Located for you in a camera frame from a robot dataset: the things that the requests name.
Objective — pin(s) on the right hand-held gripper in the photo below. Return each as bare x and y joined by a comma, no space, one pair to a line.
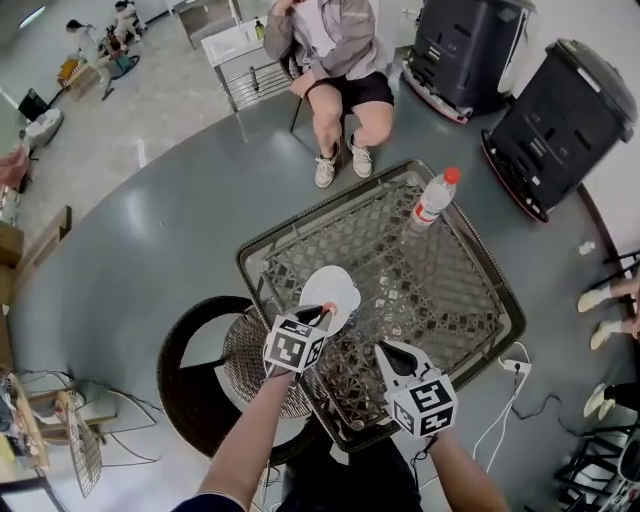
425,405

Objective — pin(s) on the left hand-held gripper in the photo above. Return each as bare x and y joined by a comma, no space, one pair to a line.
292,345

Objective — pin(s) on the white round plate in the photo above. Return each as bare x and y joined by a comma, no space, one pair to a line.
327,287

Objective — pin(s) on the person's left forearm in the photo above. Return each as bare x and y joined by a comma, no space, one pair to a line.
250,435

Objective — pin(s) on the person's right forearm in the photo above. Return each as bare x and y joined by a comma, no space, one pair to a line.
465,475

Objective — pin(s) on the wicker glass-top table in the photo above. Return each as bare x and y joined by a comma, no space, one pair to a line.
390,280

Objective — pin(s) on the person's black clothing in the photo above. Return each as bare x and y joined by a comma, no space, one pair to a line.
350,480

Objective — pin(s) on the dark wicker chair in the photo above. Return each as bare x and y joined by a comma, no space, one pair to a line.
200,400

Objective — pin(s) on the clear red-capped water bottle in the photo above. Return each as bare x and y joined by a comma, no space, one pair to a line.
432,202

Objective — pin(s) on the black metal chair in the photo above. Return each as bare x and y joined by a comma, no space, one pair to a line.
297,100

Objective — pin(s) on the small clear plastic bottle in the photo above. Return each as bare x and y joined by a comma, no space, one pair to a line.
587,247

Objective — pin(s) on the black metal stool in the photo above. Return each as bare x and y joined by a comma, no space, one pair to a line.
595,470

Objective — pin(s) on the black folding chair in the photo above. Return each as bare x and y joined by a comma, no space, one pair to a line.
625,262

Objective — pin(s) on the white sink stand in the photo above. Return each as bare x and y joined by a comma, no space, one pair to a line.
235,50

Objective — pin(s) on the wooden plank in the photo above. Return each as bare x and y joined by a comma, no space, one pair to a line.
45,245

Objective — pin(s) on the black mobile robot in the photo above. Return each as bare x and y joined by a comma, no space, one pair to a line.
565,130
460,50

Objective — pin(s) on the green bottle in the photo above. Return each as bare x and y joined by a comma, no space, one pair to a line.
258,29

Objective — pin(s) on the cardboard box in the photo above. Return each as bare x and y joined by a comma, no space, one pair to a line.
6,285
10,240

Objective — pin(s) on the cluttered wooden shelf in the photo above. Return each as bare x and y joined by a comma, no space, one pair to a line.
22,420

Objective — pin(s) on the metal table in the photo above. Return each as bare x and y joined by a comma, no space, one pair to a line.
200,20

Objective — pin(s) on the white beanbag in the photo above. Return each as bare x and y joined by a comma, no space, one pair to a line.
45,127

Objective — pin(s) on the small wooden table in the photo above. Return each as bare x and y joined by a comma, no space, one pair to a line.
77,77

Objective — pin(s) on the pink cloth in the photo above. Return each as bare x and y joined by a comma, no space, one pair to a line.
12,170

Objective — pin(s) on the black box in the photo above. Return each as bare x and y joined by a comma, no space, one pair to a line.
32,105

